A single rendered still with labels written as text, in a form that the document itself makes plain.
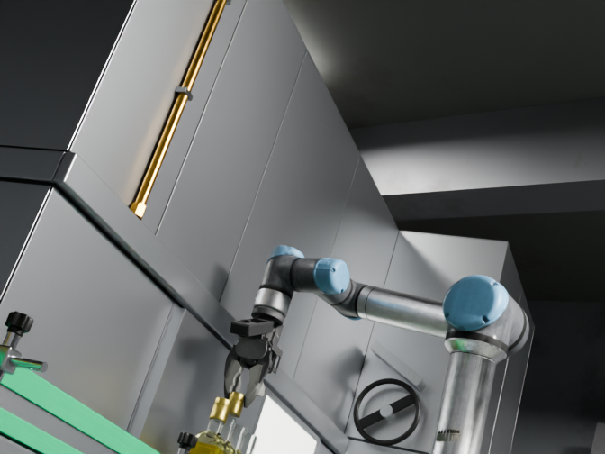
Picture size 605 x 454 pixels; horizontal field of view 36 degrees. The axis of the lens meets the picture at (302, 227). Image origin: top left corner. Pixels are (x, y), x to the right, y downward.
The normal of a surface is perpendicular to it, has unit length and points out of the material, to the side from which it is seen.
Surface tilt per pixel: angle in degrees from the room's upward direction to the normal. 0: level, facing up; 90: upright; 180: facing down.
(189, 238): 90
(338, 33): 180
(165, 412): 90
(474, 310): 86
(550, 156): 90
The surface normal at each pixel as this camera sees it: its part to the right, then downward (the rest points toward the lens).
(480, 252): -0.33, -0.48
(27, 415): 0.90, 0.10
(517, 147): -0.55, -0.49
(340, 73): -0.28, 0.87
